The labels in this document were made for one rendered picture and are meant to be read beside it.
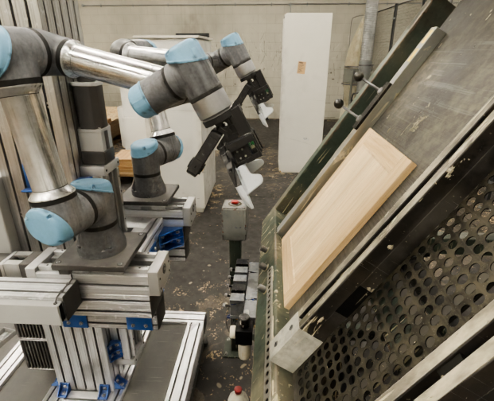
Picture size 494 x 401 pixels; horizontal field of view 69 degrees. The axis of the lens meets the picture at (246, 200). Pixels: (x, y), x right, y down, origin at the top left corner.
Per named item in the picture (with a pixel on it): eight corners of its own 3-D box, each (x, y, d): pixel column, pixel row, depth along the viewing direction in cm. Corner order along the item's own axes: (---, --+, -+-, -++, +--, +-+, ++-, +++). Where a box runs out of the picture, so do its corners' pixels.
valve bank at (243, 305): (231, 287, 174) (230, 244, 165) (260, 289, 173) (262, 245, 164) (215, 373, 128) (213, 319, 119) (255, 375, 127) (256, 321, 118)
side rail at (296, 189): (293, 215, 184) (274, 204, 183) (452, 10, 145) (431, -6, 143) (293, 220, 179) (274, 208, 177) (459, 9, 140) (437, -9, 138)
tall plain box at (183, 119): (172, 184, 474) (160, 38, 407) (217, 185, 471) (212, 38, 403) (152, 212, 391) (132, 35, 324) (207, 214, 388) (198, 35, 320)
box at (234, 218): (225, 230, 191) (224, 198, 184) (247, 231, 190) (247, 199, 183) (222, 241, 180) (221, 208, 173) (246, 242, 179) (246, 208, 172)
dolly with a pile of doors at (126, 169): (125, 169, 534) (122, 149, 523) (159, 169, 532) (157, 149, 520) (108, 183, 478) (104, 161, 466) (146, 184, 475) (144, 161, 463)
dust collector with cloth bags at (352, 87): (329, 135, 745) (340, 16, 660) (364, 136, 741) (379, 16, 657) (342, 153, 619) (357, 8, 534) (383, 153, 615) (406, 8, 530)
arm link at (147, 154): (126, 173, 157) (122, 142, 151) (148, 165, 168) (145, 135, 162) (147, 177, 151) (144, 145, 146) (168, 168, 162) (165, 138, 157)
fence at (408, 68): (284, 232, 161) (277, 227, 160) (440, 33, 126) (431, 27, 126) (284, 237, 156) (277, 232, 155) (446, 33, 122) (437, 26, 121)
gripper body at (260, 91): (274, 99, 136) (258, 68, 132) (253, 109, 138) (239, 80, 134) (274, 96, 143) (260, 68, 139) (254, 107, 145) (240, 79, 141)
